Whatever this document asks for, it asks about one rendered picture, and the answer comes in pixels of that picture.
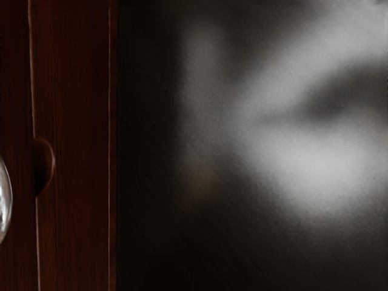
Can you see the dark wood cabinet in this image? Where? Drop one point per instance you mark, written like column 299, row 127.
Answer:
column 75, row 121

